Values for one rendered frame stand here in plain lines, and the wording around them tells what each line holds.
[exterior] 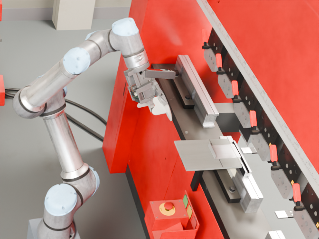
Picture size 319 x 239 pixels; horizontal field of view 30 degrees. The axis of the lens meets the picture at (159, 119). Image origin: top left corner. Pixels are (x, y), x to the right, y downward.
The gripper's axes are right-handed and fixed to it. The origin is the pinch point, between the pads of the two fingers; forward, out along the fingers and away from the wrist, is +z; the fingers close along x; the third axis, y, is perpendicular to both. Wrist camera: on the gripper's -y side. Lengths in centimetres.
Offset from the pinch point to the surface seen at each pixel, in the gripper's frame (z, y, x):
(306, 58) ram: 1, -53, 13
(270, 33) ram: -4, -58, -13
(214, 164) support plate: 46, -27, -34
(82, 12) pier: 9, -78, -302
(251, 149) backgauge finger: 51, -49, -38
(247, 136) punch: 39, -44, -29
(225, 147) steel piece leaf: 45, -38, -41
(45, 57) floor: 26, -29, -277
